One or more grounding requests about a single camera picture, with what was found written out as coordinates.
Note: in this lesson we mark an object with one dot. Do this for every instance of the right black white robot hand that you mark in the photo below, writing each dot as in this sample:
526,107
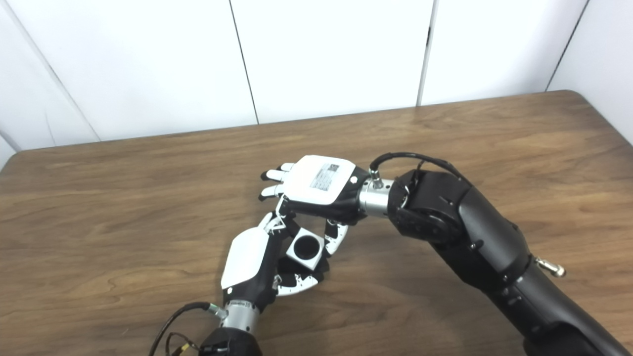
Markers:
316,183

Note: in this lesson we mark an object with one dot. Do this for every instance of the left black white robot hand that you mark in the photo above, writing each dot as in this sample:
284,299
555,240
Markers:
247,257

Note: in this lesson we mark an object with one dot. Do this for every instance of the white square piece with hole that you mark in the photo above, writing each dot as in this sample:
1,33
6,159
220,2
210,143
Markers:
301,262

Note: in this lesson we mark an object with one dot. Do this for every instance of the black peg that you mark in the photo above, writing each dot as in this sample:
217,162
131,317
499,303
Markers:
306,247

